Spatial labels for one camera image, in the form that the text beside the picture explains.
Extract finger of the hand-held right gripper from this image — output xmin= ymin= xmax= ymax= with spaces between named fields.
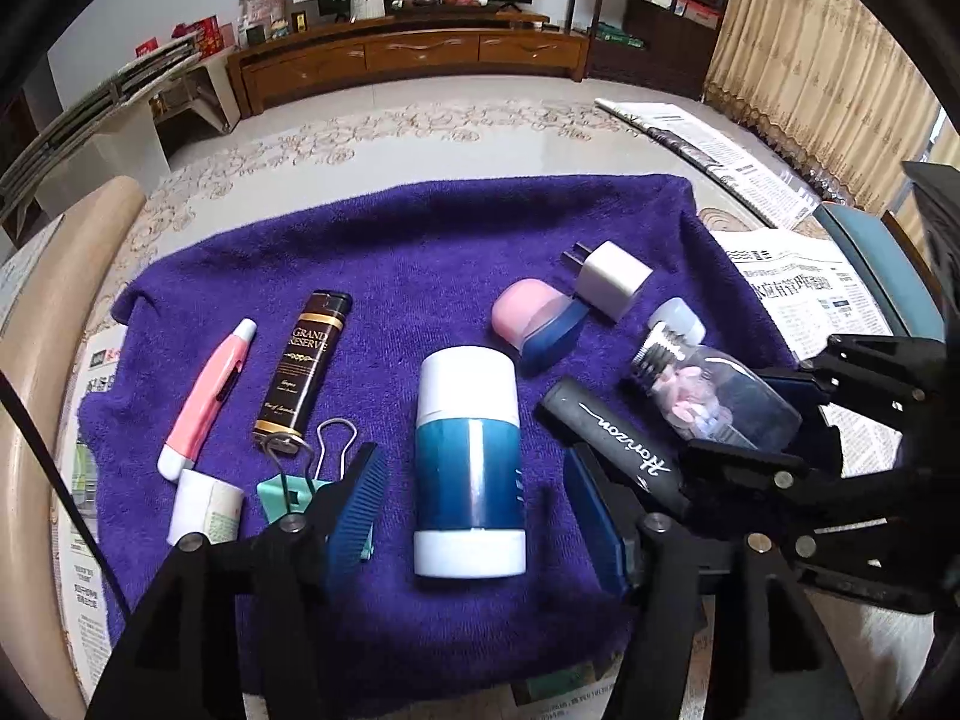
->
xmin=675 ymin=439 xmax=960 ymax=614
xmin=757 ymin=331 xmax=950 ymax=430

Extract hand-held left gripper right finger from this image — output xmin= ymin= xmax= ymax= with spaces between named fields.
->
xmin=562 ymin=444 xmax=863 ymax=720

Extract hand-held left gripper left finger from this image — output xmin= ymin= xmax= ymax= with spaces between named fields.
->
xmin=86 ymin=441 xmax=389 ymax=720

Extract teal binder clip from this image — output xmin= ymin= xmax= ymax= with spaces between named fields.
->
xmin=255 ymin=420 xmax=376 ymax=562

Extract clear plastic pill bottle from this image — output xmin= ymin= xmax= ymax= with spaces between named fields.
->
xmin=628 ymin=321 xmax=803 ymax=455

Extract black oblong lighter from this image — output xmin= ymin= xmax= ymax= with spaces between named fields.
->
xmin=534 ymin=379 xmax=691 ymax=518

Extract blue white stick bottle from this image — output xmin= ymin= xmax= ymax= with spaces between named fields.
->
xmin=412 ymin=346 xmax=528 ymax=578

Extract pink white utility knife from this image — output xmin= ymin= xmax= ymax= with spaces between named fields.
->
xmin=157 ymin=319 xmax=258 ymax=479

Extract pink blue correction tape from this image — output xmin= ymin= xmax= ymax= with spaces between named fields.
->
xmin=491 ymin=279 xmax=590 ymax=376

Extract large open newspaper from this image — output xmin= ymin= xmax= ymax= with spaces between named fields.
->
xmin=709 ymin=229 xmax=897 ymax=365

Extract brown gold lighter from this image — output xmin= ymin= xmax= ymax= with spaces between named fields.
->
xmin=253 ymin=291 xmax=353 ymax=457

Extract small white jar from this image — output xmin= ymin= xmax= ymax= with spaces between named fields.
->
xmin=166 ymin=469 xmax=245 ymax=547

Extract beige curtain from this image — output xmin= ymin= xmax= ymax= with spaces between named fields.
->
xmin=701 ymin=0 xmax=942 ymax=215

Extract purple towel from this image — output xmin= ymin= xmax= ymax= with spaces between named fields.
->
xmin=77 ymin=174 xmax=800 ymax=698

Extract folded newspaper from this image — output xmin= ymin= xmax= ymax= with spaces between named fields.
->
xmin=595 ymin=97 xmax=826 ymax=230

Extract colour-print newspaper sheet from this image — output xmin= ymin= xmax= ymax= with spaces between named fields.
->
xmin=56 ymin=315 xmax=627 ymax=720

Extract beige chair back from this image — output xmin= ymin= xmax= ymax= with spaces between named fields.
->
xmin=0 ymin=174 xmax=147 ymax=720

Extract dark shelf unit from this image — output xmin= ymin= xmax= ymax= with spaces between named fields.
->
xmin=566 ymin=0 xmax=743 ymax=102

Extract wooden cabinet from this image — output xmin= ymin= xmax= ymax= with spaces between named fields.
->
xmin=227 ymin=13 xmax=591 ymax=117

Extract stack of grey folding tables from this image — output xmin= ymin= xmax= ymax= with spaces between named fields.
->
xmin=0 ymin=34 xmax=203 ymax=222

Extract red boxes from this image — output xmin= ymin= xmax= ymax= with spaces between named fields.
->
xmin=135 ymin=15 xmax=237 ymax=53

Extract white wall charger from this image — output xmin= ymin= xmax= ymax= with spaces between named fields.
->
xmin=561 ymin=240 xmax=653 ymax=325

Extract black cable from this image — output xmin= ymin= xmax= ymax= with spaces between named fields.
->
xmin=0 ymin=371 xmax=132 ymax=620

